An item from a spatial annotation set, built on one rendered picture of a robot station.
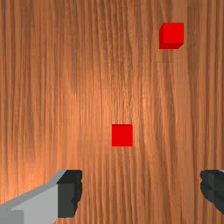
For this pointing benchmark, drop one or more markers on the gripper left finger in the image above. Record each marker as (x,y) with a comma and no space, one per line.
(43,201)

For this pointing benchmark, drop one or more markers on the red cube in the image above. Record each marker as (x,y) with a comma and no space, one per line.
(172,35)
(122,135)

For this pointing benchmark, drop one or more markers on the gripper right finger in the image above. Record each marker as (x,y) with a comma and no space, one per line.
(214,186)

